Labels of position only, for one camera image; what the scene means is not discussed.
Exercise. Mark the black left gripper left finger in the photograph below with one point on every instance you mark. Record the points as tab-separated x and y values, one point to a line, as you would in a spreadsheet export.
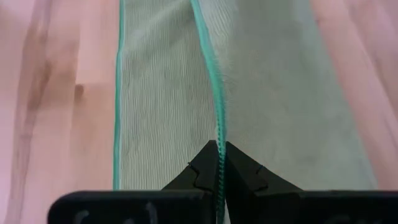
202	174

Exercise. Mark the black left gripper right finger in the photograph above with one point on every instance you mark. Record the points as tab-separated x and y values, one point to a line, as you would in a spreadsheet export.
245	177

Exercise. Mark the green microfiber towel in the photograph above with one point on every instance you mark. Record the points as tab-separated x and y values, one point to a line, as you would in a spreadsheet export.
168	93

